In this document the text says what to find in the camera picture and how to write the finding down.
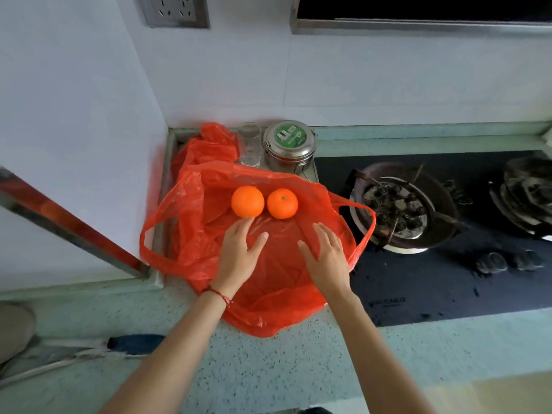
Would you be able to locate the steel tray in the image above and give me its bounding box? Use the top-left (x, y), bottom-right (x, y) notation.
top-left (153, 126), bottom-right (321, 261)

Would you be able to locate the wall power socket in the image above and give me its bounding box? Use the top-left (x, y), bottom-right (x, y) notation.
top-left (138, 0), bottom-right (211, 30)

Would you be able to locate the black stove knob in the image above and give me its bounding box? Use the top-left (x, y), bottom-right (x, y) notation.
top-left (513, 249), bottom-right (545, 272)
top-left (475, 252), bottom-right (509, 275)

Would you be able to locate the blue handled tool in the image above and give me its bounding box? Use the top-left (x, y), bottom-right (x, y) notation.
top-left (0, 334), bottom-right (166, 388)

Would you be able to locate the person's right hand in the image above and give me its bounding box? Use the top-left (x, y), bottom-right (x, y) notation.
top-left (297, 222), bottom-right (354, 304)

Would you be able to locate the red plastic bag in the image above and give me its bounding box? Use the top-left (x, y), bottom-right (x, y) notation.
top-left (139, 122), bottom-right (377, 339)

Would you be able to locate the beige round object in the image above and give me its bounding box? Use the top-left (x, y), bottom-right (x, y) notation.
top-left (0, 303), bottom-right (37, 365)

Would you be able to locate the orange fruit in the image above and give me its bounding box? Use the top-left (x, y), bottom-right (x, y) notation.
top-left (231, 185), bottom-right (265, 219)
top-left (267, 188), bottom-right (299, 220)

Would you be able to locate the person's right forearm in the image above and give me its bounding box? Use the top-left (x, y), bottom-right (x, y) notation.
top-left (325, 290), bottom-right (437, 414)

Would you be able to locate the red string bracelet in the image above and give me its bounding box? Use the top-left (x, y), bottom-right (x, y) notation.
top-left (200, 286), bottom-right (234, 308)

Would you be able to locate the steel frame rail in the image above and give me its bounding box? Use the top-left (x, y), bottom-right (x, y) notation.
top-left (0, 166), bottom-right (151, 280)

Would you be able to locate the clear drinking glass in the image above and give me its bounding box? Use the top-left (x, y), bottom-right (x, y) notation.
top-left (237, 121), bottom-right (262, 168)

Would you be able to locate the person's left forearm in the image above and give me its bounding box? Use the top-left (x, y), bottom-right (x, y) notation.
top-left (98, 285), bottom-right (236, 414)

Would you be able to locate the round steel container green label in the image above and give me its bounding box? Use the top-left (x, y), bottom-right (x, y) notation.
top-left (262, 120), bottom-right (318, 175)

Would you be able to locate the person's left hand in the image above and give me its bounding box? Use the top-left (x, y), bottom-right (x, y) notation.
top-left (210, 217), bottom-right (269, 299)

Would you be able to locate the black glass gas stove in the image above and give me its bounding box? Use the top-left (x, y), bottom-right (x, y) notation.
top-left (314, 150), bottom-right (552, 327)

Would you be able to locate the gas burner with pan support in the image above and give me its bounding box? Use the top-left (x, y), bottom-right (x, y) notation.
top-left (488, 156), bottom-right (552, 242)
top-left (346, 162), bottom-right (469, 255)

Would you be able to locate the steel range hood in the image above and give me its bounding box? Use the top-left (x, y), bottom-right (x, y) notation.
top-left (289, 0), bottom-right (552, 36)

